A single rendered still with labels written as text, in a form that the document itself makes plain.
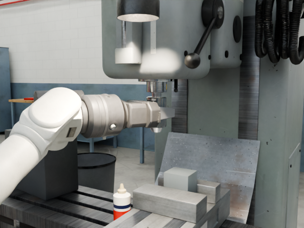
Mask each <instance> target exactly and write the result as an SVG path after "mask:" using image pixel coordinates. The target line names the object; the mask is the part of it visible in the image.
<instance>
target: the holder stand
mask: <svg viewBox="0 0 304 228"><path fill-rule="evenodd" d="M11 130H12V129H6V130H5V139H7V138H8V137H9V135H10V132H11ZM16 189H18V190H21V191H23V192H26V193H28V194H31V195H33V196H36V197H38V198H41V199H43V200H49V199H52V198H55V197H58V196H61V195H64V194H67V193H70V192H73V191H75V190H78V158H77V137H76V138H75V139H74V140H73V141H71V142H68V144H67V145H66V146H65V147H64V148H63V149H61V150H57V151H51V150H48V152H47V155H46V156H45V157H44V158H43V159H42V160H41V161H40V162H39V163H38V164H37V165H36V166H35V167H34V168H33V169H32V170H31V171H30V172H29V173H28V174H27V175H26V176H25V177H24V178H23V179H22V180H21V181H20V182H19V183H18V184H17V186H16Z"/></svg>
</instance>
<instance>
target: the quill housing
mask: <svg viewBox="0 0 304 228"><path fill-rule="evenodd" d="M159 1H160V18H159V19H158V20H155V21H149V22H142V63H141V64H129V65H126V64H115V49H116V0H101V23H102V67H103V71H104V73H105V75H106V76H108V77H109V78H112V79H201V78H203V77H205V76H206V75H207V74H208V72H209V69H210V59H211V55H210V38H211V33H210V34H209V36H208V38H207V40H206V42H205V44H204V46H203V48H202V50H201V52H200V54H199V57H200V65H199V66H198V67H197V68H195V69H189V68H188V67H187V66H186V65H185V57H186V56H187V55H188V54H189V53H193V52H194V50H195V48H196V47H197V45H198V43H199V41H200V39H201V37H202V35H203V33H204V31H205V30H206V27H205V26H204V24H203V21H202V14H201V9H202V3H203V1H204V0H159Z"/></svg>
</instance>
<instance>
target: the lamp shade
mask: <svg viewBox="0 0 304 228"><path fill-rule="evenodd" d="M116 7H117V19H119V20H122V21H129V22H149V21H155V20H158V19H159V18H160V1H159V0H116Z"/></svg>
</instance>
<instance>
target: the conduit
mask: <svg viewBox="0 0 304 228"><path fill-rule="evenodd" d="M274 1H275V0H256V9H255V35H254V36H255V38H254V39H255V41H254V43H255V45H254V46H255V47H254V48H255V54H256V56H257V57H259V58H263V57H264V56H266V55H267V54H268V57H269V59H270V61H271V62H272V63H278V62H279V60H280V57H281V58H282V59H287V58H290V61H291V63H292V64H294V65H298V64H300V63H301V62H302V61H303V59H304V36H301V37H299V42H298V35H299V28H300V27H299V26H300V19H304V12H303V14H302V17H301V11H302V4H303V3H304V0H293V5H292V10H291V11H289V1H292V0H276V24H275V35H274V38H273V23H272V11H273V5H274ZM263 29H264V30H263ZM263 31H264V33H263ZM263 34H264V39H265V40H264V42H263Z"/></svg>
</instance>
